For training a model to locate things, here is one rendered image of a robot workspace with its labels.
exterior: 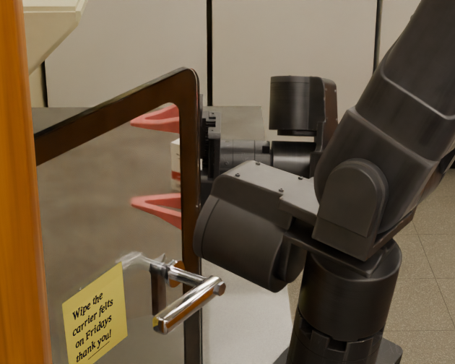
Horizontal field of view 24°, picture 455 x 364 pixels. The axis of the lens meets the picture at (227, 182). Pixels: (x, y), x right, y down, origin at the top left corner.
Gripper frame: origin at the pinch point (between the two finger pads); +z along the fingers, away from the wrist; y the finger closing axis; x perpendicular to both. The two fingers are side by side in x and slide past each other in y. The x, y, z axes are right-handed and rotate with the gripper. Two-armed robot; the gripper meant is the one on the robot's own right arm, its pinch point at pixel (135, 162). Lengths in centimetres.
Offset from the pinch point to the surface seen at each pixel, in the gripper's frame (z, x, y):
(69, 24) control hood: 0, 42, 29
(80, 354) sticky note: 2.0, 31.8, -2.4
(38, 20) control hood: 2, 42, 30
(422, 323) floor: -72, -157, -127
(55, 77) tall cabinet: 52, -263, -95
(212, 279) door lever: -8.8, 23.0, -0.2
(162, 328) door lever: -4.7, 29.9, -0.9
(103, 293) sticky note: 0.3, 28.8, 1.8
